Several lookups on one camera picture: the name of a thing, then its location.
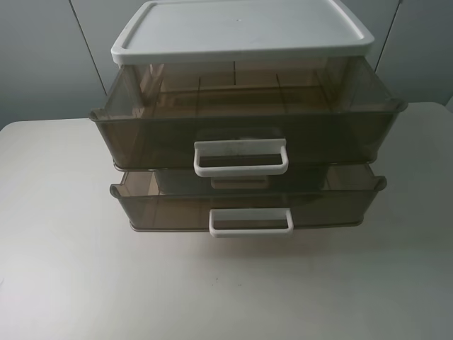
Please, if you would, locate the white plastic drawer cabinet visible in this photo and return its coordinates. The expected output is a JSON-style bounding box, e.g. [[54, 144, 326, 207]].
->
[[110, 0, 375, 84]]

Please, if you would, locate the smoky transparent drawer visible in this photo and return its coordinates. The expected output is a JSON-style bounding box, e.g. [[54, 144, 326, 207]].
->
[[110, 164, 387, 237], [89, 57, 407, 171]]

